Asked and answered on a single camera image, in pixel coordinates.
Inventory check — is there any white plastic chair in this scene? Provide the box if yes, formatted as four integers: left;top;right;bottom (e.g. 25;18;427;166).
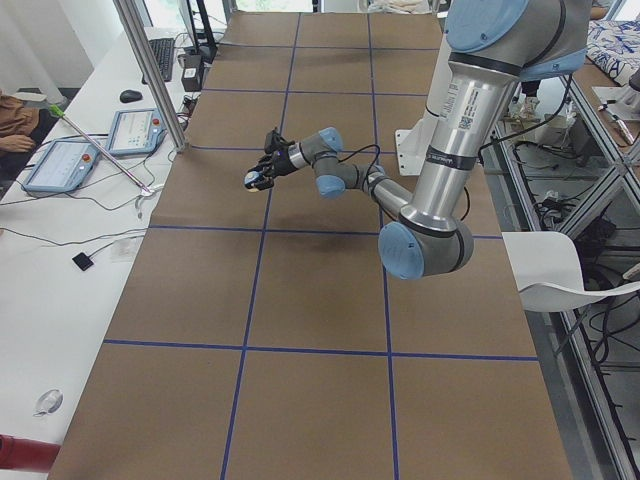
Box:
502;231;639;312

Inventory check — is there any black keyboard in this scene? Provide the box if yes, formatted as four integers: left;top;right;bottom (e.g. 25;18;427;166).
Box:
148;38;175;82

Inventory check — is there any person in brown shirt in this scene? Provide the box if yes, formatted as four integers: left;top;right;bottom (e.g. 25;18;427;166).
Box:
0;92;39;155

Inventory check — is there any near blue teach pendant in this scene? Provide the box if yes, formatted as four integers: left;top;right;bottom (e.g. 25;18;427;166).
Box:
22;140;100;196

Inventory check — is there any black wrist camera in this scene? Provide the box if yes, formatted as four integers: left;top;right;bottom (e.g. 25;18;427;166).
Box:
264;128;294;154

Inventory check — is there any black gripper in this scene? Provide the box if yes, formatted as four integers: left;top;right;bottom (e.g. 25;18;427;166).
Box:
253;149;293;191

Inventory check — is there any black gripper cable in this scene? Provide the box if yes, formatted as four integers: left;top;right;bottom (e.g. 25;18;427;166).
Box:
339;144;472;224

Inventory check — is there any far blue teach pendant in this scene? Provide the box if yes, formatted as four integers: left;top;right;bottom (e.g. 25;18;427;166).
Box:
106;109;166;157

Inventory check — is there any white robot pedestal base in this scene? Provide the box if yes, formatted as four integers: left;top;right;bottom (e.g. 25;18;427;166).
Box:
395;37;452;176

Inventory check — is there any black computer mouse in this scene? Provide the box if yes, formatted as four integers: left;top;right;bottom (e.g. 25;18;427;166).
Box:
119;89;143;104

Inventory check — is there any metal rod green handle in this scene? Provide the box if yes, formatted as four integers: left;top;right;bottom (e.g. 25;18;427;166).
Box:
49;104;155;197

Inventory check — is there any aluminium frame post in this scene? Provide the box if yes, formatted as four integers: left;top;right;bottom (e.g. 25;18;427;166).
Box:
113;0;187;153

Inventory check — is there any black monitor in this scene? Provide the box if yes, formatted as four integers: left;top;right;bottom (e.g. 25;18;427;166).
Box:
178;0;218;64

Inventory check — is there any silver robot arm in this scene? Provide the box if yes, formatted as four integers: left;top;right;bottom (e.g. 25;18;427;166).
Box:
244;1;591;280

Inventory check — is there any red cylinder object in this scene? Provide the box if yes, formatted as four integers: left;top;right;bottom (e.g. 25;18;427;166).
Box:
0;435;61;473

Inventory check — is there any blue teach pendant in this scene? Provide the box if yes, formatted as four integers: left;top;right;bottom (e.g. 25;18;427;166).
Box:
22;140;100;196
106;109;166;157

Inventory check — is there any small black square pad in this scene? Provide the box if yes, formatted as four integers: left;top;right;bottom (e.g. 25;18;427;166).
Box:
72;252;94;271

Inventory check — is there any black power adapter box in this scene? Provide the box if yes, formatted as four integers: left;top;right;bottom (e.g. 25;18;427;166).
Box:
181;55;204;92

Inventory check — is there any brown paper table cover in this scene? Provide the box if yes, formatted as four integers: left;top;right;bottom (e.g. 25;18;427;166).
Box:
51;13;571;479

